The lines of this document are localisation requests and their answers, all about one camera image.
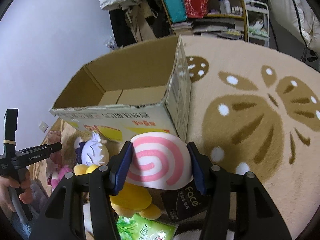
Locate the white wall socket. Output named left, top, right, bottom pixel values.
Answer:
left=39, top=121, right=48, bottom=133

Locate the black Face tissue pack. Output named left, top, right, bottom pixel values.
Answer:
left=161, top=181, right=207, bottom=223

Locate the beige hanging coat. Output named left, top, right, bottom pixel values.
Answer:
left=126, top=0, right=157, bottom=42

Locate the teal bag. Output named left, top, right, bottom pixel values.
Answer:
left=164, top=0, right=187, bottom=23

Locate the white utility cart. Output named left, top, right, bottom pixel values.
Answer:
left=245, top=0, right=270, bottom=48

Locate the person's left hand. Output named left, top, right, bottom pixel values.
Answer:
left=0, top=174, right=34, bottom=212

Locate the pink plush toy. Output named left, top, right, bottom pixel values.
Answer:
left=46, top=131, right=73, bottom=191

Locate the wooden bookshelf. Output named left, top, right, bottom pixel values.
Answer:
left=161, top=0, right=247, bottom=41

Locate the green tissue pack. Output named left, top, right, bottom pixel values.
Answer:
left=117, top=214, right=176, bottom=240

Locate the pink swirl round plush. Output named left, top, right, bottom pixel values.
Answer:
left=126, top=132, right=193, bottom=190

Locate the open cardboard box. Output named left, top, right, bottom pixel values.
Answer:
left=50, top=36, right=191, bottom=142

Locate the red gift bag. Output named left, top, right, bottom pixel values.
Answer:
left=184, top=0, right=209, bottom=18

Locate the beige brown patterned rug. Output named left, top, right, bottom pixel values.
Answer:
left=27, top=35, right=320, bottom=240

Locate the yellow duck plush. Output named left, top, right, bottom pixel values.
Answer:
left=73, top=164, right=162, bottom=222

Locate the white-haired chibi plush doll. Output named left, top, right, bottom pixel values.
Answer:
left=74, top=132, right=110, bottom=166

